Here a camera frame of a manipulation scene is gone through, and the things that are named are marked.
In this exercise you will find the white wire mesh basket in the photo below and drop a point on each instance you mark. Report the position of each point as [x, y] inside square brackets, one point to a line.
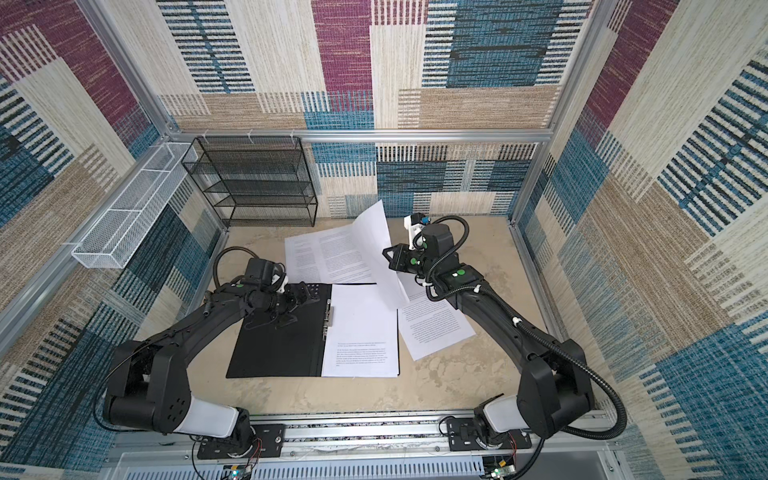
[116, 236]

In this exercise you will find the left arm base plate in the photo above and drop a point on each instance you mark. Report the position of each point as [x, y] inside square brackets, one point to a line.
[262, 441]

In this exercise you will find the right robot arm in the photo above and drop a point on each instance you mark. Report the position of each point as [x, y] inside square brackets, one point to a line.
[556, 385]

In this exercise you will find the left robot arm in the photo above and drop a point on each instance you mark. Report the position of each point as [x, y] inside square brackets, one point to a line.
[147, 387]

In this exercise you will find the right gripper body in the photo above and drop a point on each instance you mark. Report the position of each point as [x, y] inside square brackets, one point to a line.
[426, 266]

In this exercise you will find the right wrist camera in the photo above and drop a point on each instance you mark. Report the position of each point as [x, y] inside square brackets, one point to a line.
[435, 238]

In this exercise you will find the black wire mesh shelf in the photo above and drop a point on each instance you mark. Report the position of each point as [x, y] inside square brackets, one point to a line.
[254, 181]

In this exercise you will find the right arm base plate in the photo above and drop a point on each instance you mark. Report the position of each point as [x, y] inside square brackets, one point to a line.
[470, 434]

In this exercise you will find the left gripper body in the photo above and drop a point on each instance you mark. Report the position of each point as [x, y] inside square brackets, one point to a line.
[278, 304]

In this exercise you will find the orange black file folder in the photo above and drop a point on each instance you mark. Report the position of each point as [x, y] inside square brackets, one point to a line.
[263, 350]

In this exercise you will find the blank-side white sheet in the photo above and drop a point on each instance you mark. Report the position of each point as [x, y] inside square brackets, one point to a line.
[371, 236]

